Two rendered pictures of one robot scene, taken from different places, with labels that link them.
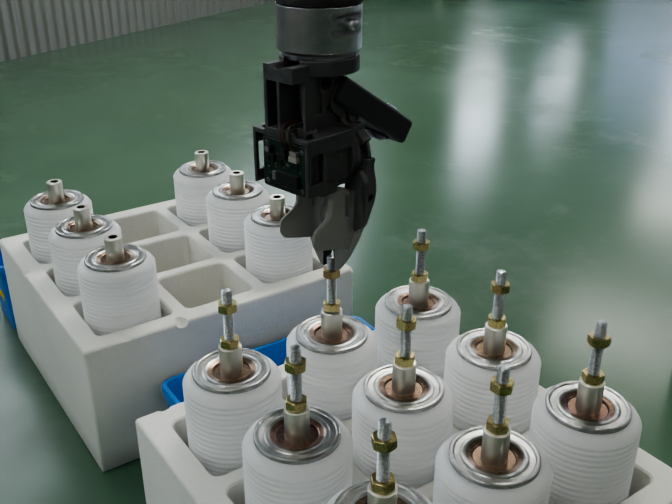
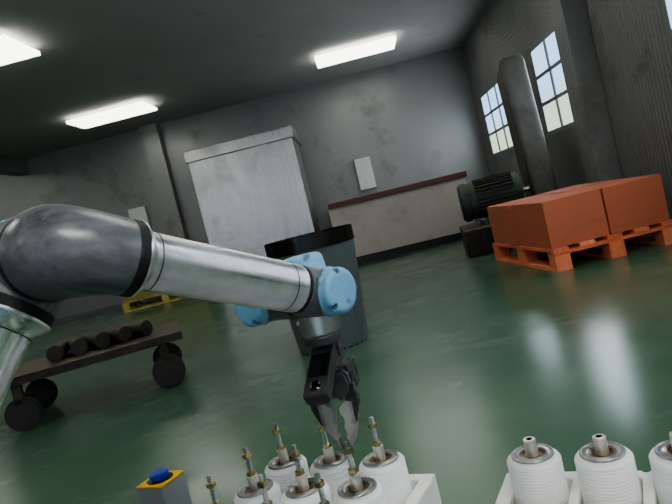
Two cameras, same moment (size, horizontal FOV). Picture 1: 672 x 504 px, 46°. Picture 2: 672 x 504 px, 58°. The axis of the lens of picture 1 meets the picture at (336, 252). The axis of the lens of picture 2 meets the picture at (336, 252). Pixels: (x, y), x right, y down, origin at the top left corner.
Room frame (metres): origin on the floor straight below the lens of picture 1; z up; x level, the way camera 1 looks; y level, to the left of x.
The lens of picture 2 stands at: (1.72, -0.45, 0.76)
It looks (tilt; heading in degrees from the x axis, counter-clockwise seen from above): 4 degrees down; 152
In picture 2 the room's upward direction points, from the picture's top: 14 degrees counter-clockwise
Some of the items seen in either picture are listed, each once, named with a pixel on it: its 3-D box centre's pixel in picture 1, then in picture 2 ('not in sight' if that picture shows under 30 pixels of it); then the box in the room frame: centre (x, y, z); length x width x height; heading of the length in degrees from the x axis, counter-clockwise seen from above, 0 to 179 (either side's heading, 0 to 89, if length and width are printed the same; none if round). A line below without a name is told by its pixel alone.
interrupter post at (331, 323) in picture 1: (331, 323); (355, 481); (0.71, 0.00, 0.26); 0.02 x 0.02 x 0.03
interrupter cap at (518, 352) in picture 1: (493, 349); not in sight; (0.69, -0.16, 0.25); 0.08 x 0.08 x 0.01
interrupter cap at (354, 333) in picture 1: (331, 334); (357, 488); (0.71, 0.00, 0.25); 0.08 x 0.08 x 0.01
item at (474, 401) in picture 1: (486, 422); not in sight; (0.69, -0.16, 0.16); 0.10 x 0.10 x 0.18
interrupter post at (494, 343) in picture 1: (494, 338); not in sight; (0.69, -0.16, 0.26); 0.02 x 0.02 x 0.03
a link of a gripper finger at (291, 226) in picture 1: (304, 222); (353, 417); (0.71, 0.03, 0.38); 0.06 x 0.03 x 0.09; 136
